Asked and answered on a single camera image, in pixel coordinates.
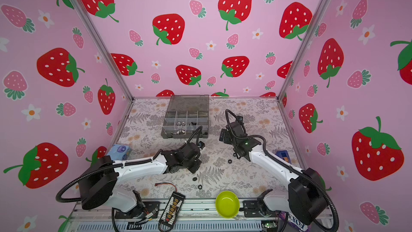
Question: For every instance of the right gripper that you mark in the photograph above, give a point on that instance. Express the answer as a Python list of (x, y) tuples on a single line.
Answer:
[(226, 138)]

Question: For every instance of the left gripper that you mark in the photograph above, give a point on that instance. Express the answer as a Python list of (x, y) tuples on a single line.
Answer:
[(196, 167)]

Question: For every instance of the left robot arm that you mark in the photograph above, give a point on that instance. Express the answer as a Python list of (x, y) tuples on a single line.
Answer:
[(100, 184)]

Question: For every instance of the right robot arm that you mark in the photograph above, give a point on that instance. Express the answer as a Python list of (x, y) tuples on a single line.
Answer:
[(307, 200)]

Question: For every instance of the grey compartment organizer box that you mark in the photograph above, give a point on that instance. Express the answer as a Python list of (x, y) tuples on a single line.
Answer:
[(185, 113)]

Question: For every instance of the blue box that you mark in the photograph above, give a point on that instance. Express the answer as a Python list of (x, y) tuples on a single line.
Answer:
[(283, 154)]

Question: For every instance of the lime green bowl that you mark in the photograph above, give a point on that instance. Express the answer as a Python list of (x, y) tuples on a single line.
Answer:
[(227, 204)]

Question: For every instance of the black battery charger board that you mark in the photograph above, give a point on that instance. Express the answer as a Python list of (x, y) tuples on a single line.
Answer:
[(170, 214)]

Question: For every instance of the blue tissue pack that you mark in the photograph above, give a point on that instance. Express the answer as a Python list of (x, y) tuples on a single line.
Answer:
[(119, 152)]

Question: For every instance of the purple Fox's candy bag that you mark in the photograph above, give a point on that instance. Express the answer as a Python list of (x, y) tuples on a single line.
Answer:
[(297, 224)]

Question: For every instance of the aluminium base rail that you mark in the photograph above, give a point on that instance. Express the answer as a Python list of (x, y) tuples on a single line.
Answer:
[(197, 215)]

